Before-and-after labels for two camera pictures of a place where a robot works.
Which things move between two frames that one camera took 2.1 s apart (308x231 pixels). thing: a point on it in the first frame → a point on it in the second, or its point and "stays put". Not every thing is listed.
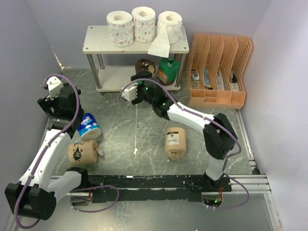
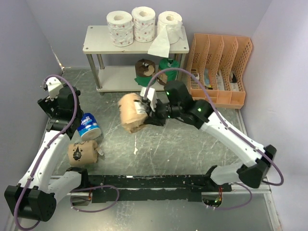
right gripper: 141,75 → 154,121
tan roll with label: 175,143 → 133,110
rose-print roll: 143,21 stays put
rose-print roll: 121,28 stays put
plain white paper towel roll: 170,31 stays put
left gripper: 46,103 stays put
